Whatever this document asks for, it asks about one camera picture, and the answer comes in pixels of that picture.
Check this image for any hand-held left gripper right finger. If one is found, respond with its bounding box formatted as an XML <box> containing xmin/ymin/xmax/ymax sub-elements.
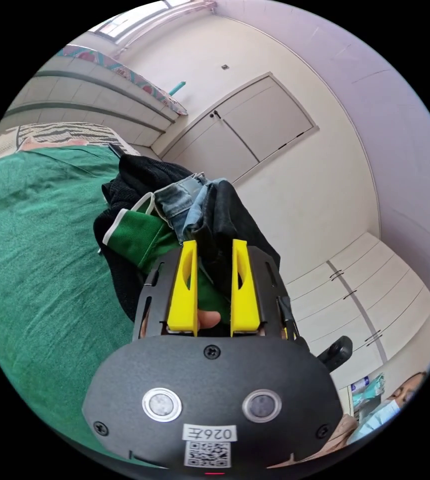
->
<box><xmin>230</xmin><ymin>238</ymin><xmax>261</xmax><ymax>335</ymax></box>

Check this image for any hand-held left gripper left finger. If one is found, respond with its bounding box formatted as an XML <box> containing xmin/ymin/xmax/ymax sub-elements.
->
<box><xmin>167</xmin><ymin>239</ymin><xmax>200</xmax><ymax>335</ymax></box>

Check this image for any person's left hand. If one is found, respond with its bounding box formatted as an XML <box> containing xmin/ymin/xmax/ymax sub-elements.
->
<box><xmin>198</xmin><ymin>309</ymin><xmax>222</xmax><ymax>330</ymax></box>

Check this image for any pile of clothes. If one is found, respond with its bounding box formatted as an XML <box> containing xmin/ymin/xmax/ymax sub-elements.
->
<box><xmin>93</xmin><ymin>152</ymin><xmax>282</xmax><ymax>323</ymax></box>

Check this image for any white wardrobe with many doors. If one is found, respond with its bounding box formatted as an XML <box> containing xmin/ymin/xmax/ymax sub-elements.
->
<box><xmin>285</xmin><ymin>231</ymin><xmax>430</xmax><ymax>374</ymax></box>

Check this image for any bed with green quilt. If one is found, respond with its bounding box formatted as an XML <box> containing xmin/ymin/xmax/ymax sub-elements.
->
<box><xmin>0</xmin><ymin>56</ymin><xmax>186</xmax><ymax>468</ymax></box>

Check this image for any person's body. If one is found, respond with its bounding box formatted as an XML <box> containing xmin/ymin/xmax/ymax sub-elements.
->
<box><xmin>328</xmin><ymin>370</ymin><xmax>430</xmax><ymax>449</ymax></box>

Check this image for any white two-door cupboard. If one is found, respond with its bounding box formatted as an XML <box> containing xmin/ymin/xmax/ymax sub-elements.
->
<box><xmin>160</xmin><ymin>72</ymin><xmax>320</xmax><ymax>185</ymax></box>

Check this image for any zebra striped pillow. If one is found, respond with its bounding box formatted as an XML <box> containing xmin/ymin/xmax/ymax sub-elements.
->
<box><xmin>15</xmin><ymin>122</ymin><xmax>142</xmax><ymax>157</ymax></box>

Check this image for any pink teal printed cloth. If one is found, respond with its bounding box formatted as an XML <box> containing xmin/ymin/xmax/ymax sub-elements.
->
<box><xmin>55</xmin><ymin>44</ymin><xmax>189</xmax><ymax>116</ymax></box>

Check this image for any window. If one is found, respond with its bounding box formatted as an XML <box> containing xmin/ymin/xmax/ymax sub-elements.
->
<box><xmin>94</xmin><ymin>0</ymin><xmax>218</xmax><ymax>45</ymax></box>

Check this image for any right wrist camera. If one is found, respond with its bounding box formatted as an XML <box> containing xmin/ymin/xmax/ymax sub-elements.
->
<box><xmin>313</xmin><ymin>335</ymin><xmax>354</xmax><ymax>373</ymax></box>

